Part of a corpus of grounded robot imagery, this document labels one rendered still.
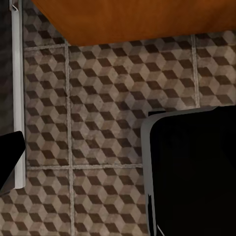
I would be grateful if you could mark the cabinet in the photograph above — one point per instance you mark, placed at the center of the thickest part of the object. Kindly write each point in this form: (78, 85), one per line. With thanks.
(95, 22)

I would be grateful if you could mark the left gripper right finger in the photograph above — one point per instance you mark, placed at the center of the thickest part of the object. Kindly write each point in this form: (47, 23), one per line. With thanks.
(228, 146)

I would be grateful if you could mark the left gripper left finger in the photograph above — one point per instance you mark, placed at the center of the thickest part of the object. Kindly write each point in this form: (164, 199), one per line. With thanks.
(12, 146)

